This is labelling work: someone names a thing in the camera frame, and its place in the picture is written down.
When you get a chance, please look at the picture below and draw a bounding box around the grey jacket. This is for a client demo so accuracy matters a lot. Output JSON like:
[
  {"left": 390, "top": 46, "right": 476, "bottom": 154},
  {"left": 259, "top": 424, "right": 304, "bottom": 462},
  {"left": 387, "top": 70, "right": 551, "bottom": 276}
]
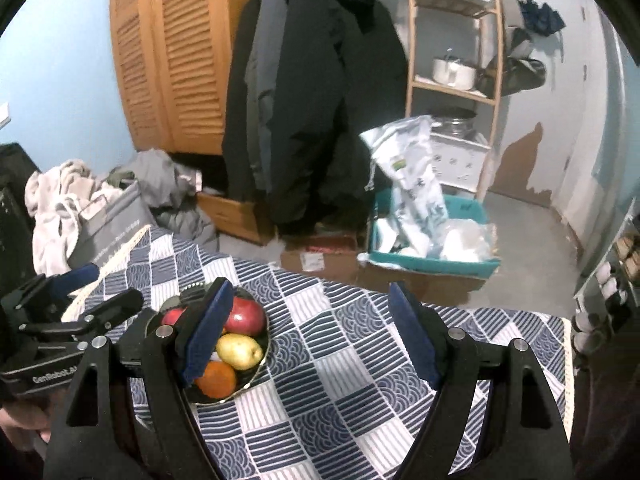
[{"left": 244, "top": 0, "right": 292, "bottom": 197}]

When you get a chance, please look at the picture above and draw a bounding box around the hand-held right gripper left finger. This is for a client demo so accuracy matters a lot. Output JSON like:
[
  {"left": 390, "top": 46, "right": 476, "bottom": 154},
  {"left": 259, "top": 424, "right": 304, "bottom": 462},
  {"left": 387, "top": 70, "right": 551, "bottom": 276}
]
[{"left": 42, "top": 277, "right": 236, "bottom": 480}]

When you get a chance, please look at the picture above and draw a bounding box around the large black hooded coat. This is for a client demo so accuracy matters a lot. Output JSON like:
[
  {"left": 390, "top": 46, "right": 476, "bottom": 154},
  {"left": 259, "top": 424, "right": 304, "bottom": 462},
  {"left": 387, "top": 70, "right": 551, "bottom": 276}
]
[{"left": 264, "top": 0, "right": 411, "bottom": 239}]

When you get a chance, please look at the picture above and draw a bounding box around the white printed plastic bag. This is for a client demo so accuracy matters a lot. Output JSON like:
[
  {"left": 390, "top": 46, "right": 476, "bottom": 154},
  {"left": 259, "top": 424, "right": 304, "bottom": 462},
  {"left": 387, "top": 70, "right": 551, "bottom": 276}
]
[{"left": 358, "top": 115, "right": 449, "bottom": 257}]

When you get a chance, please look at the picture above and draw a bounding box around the white cooking pot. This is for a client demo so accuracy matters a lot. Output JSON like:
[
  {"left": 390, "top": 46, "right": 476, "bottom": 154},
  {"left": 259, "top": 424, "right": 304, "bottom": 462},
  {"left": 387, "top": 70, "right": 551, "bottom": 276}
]
[{"left": 432, "top": 54, "right": 479, "bottom": 92}]

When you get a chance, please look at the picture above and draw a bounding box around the yellow pear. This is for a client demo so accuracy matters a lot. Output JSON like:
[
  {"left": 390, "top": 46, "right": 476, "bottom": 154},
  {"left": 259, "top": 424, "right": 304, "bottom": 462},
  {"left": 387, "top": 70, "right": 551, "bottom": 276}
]
[{"left": 215, "top": 332, "right": 265, "bottom": 372}]

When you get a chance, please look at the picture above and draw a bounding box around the white patterned basket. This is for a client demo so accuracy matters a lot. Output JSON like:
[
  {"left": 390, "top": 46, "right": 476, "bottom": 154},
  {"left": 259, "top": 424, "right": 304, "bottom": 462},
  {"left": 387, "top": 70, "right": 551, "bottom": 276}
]
[{"left": 429, "top": 132, "right": 492, "bottom": 194}]

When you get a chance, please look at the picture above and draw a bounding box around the blue patterned tablecloth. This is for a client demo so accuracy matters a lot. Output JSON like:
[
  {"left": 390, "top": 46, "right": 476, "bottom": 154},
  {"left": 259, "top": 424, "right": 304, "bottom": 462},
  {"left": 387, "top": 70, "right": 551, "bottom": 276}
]
[{"left": 64, "top": 225, "right": 574, "bottom": 480}]

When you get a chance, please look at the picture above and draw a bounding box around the grey fabric bag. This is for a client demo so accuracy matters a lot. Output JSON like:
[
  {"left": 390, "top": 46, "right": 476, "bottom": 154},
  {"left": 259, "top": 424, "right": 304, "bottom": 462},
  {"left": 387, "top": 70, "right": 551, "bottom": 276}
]
[{"left": 69, "top": 181, "right": 158, "bottom": 272}]

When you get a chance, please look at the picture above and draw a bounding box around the grey clothing pile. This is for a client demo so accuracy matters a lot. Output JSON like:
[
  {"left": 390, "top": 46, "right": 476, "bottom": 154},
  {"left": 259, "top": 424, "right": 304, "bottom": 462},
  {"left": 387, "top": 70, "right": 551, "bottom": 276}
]
[{"left": 106, "top": 148, "right": 219, "bottom": 254}]

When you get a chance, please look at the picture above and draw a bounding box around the cardboard box with red label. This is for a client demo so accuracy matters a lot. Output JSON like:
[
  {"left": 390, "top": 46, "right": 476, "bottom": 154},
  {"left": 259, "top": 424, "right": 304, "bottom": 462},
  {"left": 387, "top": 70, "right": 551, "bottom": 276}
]
[{"left": 279, "top": 231, "right": 367, "bottom": 282}]

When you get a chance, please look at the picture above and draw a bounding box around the large orange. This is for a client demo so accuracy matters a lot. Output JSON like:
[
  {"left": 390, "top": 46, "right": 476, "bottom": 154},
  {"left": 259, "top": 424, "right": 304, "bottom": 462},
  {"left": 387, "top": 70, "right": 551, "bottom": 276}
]
[{"left": 193, "top": 360, "right": 238, "bottom": 400}]

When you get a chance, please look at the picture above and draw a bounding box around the thin black coat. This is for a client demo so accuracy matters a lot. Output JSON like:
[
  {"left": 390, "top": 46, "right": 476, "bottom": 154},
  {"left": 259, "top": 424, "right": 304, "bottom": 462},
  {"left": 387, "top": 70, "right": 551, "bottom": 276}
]
[{"left": 221, "top": 0, "right": 272, "bottom": 202}]

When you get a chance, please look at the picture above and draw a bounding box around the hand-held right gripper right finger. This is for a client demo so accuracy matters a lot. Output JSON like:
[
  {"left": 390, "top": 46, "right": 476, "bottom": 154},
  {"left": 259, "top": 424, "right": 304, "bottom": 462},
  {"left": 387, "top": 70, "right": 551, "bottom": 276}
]
[{"left": 387, "top": 280, "right": 574, "bottom": 480}]

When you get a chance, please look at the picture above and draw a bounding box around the wooden drawer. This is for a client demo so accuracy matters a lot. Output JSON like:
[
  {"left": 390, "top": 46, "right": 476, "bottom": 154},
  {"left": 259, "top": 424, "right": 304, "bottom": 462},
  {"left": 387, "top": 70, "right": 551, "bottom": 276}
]
[{"left": 195, "top": 190, "right": 277, "bottom": 247}]

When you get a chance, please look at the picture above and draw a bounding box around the wooden louvered wardrobe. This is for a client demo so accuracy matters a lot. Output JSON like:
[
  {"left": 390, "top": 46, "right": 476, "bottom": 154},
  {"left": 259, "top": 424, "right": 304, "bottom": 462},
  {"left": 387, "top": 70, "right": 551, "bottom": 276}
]
[{"left": 108, "top": 0, "right": 272, "bottom": 157}]

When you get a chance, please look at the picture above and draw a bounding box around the red apple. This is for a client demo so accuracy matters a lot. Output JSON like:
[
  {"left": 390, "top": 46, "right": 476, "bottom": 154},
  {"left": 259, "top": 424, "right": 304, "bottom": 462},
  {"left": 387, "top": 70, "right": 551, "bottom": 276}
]
[{"left": 222, "top": 297, "right": 267, "bottom": 337}]

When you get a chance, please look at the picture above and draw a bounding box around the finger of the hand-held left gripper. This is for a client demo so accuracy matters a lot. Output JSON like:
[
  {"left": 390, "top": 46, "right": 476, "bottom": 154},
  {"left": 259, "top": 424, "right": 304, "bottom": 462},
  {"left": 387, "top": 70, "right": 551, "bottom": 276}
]
[
  {"left": 16, "top": 287, "right": 147, "bottom": 344},
  {"left": 0, "top": 262, "right": 102, "bottom": 312}
]

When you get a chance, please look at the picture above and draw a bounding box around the clear plastic bag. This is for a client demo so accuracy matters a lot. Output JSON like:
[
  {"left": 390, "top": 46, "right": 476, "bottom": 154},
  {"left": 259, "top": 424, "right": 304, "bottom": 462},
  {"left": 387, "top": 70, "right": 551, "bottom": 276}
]
[{"left": 442, "top": 219, "right": 497, "bottom": 264}]

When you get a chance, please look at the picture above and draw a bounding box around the wooden shelf rack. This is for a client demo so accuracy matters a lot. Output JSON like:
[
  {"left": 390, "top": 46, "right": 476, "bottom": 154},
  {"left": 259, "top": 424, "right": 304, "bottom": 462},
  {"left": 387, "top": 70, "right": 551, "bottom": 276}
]
[{"left": 404, "top": 0, "right": 507, "bottom": 204}]

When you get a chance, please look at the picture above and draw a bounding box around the metal shoe rack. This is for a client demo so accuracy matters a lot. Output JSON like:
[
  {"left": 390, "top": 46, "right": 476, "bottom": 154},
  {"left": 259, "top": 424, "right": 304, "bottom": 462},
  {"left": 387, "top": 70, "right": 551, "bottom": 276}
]
[{"left": 569, "top": 209, "right": 640, "bottom": 357}]

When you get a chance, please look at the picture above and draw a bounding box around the group of shoes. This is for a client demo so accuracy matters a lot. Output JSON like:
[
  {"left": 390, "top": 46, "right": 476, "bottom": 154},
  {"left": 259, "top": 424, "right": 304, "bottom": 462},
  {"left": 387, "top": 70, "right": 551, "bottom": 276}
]
[{"left": 571, "top": 234, "right": 640, "bottom": 357}]

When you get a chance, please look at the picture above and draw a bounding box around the olive hanging bag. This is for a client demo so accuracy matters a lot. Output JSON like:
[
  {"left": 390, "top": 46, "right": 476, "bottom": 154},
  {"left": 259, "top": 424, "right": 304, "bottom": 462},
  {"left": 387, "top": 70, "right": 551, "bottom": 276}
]
[{"left": 484, "top": 26, "right": 549, "bottom": 99}]

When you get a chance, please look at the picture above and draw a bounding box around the teal plastic bin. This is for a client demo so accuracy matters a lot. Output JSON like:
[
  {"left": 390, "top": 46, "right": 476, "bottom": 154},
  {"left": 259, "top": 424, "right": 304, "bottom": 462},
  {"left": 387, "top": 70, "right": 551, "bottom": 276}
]
[{"left": 366, "top": 189, "right": 503, "bottom": 279}]

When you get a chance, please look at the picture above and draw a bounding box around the steel pot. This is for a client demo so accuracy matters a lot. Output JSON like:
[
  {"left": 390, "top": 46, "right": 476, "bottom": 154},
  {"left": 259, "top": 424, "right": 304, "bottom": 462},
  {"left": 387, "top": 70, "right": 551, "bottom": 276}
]
[{"left": 434, "top": 109, "right": 477, "bottom": 137}]

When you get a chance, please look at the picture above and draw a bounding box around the person's left hand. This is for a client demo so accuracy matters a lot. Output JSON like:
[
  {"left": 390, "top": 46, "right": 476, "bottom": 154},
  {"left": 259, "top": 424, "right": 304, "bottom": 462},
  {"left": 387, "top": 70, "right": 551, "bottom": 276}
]
[{"left": 0, "top": 400, "right": 54, "bottom": 447}]

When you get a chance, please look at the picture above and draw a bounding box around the large cardboard box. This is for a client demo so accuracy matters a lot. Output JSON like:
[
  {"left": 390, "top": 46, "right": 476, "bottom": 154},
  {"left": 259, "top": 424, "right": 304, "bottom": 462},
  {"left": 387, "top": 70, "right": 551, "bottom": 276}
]
[{"left": 356, "top": 254, "right": 489, "bottom": 307}]

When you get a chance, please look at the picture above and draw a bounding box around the beige fleece cloth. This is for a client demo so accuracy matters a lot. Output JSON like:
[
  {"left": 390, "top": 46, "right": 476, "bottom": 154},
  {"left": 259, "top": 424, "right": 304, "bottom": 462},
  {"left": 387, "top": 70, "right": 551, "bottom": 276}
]
[{"left": 24, "top": 159, "right": 119, "bottom": 277}]

